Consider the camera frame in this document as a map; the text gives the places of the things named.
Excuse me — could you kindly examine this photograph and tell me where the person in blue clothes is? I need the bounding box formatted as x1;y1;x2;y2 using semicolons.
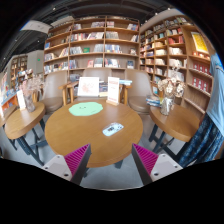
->
177;53;224;168

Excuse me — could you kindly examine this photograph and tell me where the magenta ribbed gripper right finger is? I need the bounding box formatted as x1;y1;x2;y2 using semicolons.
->
132;144;182;185

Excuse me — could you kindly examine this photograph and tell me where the glass vase white flowers right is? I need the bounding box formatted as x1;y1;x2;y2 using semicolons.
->
158;77;185;116

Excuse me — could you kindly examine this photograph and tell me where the beige armchair centre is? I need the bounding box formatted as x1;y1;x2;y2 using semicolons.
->
74;67;114;103

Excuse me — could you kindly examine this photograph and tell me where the round wooden centre table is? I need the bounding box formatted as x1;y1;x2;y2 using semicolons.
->
45;99;143;168

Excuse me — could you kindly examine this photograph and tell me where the white picture sign card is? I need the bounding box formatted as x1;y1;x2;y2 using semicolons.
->
78;77;99;96

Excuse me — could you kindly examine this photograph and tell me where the round wooden left table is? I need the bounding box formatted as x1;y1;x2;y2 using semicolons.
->
5;102;46;166

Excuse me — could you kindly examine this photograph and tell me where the wooden bookshelf right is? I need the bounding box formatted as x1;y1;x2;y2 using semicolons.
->
140;10;215;117

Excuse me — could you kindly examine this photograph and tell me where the small white card left table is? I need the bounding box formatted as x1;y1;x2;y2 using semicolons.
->
17;90;26;110

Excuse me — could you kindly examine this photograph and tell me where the green round mouse pad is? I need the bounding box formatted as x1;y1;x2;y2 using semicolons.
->
69;102;103;116

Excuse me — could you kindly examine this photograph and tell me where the distant wooden bookshelf left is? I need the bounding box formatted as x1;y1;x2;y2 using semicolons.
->
10;55;28;88

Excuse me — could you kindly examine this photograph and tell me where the round wooden right table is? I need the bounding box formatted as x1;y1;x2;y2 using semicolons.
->
149;104;199;158

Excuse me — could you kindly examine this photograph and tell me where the beige armchair left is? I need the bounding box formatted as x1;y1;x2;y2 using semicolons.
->
41;71;67;114

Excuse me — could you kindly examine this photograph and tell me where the stack of books on chair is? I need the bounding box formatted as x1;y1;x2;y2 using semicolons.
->
146;95;160;107

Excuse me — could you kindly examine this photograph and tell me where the white computer mouse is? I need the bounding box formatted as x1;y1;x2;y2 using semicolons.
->
102;122;124;137

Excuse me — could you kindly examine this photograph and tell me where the round wooden table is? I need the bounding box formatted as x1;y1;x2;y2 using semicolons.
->
45;99;143;168
149;104;199;158
5;102;46;166

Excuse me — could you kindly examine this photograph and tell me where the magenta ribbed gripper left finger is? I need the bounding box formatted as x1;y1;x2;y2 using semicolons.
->
42;144;91;185

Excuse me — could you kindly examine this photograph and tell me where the wooden bookshelf centre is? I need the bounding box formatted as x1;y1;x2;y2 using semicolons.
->
43;15;140;76

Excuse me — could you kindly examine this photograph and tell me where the white text sign stand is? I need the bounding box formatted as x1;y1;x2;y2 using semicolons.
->
107;77;119;105

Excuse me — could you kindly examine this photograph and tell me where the beige armchair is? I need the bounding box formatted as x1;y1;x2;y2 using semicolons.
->
74;67;114;103
125;69;152;114
41;71;67;114

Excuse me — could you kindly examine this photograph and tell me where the glass vase dried flowers left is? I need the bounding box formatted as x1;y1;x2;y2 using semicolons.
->
20;75;44;112

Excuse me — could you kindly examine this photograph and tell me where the beige armchair right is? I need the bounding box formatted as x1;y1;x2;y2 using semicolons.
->
125;69;152;114

